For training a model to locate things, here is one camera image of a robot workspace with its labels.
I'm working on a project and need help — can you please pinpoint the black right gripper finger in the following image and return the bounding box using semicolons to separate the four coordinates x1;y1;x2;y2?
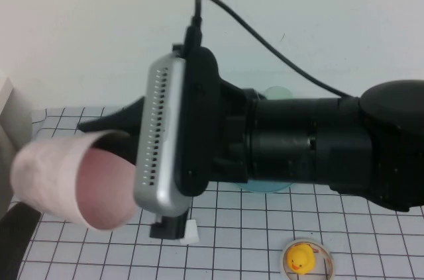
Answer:
76;95;145;136

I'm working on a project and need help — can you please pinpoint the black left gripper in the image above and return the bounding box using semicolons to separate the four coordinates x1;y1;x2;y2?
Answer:
150;80;258;240

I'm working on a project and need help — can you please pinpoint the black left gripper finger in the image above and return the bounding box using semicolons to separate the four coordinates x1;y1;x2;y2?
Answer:
94;130;140;165

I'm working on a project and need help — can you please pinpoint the pink plastic cup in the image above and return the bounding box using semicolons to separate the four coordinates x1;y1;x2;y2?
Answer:
9;130;137;231

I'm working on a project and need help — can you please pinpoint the blue cup stand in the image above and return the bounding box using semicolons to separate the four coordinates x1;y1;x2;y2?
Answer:
237;179;294;195

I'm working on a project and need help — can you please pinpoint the grid pattern tablecloth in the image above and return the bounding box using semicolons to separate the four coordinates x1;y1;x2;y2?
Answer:
0;106;424;280

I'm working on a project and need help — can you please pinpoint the white foam cube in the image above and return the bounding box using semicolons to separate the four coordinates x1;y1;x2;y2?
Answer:
180;220;200;245

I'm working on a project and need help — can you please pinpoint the white cabinet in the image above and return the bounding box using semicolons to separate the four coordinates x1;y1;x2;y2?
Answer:
0;76;34;214

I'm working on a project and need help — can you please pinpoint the yellow rubber duck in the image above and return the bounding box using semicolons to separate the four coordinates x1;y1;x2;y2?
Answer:
286;243;316;275

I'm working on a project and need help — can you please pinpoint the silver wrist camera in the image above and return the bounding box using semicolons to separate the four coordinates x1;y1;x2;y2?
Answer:
132;54;191;218

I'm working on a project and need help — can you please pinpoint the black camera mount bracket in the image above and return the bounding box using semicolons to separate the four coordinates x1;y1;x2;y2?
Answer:
177;44;229;199

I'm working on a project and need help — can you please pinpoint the black camera cable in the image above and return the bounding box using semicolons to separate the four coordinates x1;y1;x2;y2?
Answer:
184;0;360;99

